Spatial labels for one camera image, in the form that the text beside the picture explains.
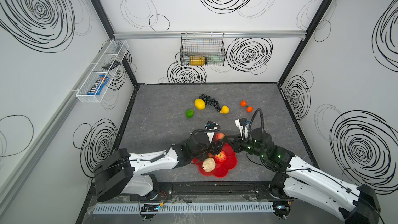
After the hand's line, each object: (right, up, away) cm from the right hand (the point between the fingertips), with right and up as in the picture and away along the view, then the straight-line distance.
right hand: (223, 138), depth 72 cm
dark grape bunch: (-3, +16, +32) cm, 37 cm away
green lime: (-18, +9, +27) cm, 34 cm away
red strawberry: (-2, +1, +2) cm, 3 cm away
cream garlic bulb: (-7, -14, +3) cm, 16 cm away
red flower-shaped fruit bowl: (-1, -17, +5) cm, 18 cm away
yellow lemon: (-12, +15, +32) cm, 38 cm away
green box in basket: (-2, +41, +14) cm, 44 cm away
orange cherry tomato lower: (+22, +12, +30) cm, 39 cm away
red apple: (-1, -12, +6) cm, 13 cm away
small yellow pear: (+5, +11, +28) cm, 31 cm away
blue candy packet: (-59, +25, 0) cm, 64 cm away
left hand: (0, -1, +4) cm, 4 cm away
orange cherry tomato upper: (+18, +15, +33) cm, 41 cm away
